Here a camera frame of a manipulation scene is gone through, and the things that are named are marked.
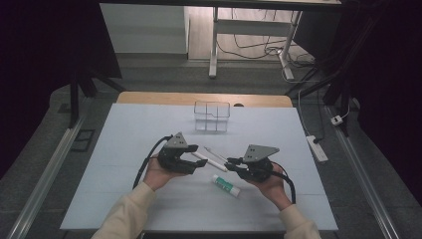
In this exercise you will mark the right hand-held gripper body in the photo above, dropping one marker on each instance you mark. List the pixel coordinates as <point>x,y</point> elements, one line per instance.
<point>258,171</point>

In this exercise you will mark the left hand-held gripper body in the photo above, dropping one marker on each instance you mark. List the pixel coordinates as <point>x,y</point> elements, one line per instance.
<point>170,159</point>

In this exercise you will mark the green white glue stick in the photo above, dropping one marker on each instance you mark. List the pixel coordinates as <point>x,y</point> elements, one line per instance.
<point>225,185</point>

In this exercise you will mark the clear acrylic organizer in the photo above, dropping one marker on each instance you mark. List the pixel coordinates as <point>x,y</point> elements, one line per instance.
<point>211,116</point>

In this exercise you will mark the person's left hand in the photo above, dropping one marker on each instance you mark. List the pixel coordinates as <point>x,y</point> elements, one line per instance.
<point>156,176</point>

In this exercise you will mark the person's right hand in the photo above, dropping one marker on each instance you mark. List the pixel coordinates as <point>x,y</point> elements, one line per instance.
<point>275,191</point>

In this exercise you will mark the white table mat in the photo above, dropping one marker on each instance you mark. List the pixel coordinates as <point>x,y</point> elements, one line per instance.
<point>132,132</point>

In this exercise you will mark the dark table grommet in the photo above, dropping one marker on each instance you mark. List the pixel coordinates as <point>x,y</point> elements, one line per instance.
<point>238,105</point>

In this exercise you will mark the white power strip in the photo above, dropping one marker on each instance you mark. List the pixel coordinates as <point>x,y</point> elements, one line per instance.
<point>317,148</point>

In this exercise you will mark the small white adapter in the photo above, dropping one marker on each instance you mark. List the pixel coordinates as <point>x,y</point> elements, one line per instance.
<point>336,120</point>

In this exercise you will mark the black tripod stand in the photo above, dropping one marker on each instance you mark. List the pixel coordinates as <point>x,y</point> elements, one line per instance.
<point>74,99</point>

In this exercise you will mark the black metal stand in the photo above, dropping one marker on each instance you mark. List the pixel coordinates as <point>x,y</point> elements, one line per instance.
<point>335,86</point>

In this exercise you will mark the dark curtain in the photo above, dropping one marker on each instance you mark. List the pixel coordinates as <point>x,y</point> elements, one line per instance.
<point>40,66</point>
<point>394,99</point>

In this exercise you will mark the black floor socket frame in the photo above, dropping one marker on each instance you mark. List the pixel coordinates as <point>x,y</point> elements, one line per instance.
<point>83,140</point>

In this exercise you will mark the aluminium rail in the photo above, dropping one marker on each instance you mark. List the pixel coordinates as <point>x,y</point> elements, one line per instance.
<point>46,176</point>
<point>361,179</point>

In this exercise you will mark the white desk frame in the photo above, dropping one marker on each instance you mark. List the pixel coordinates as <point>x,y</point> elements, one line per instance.
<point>252,27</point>

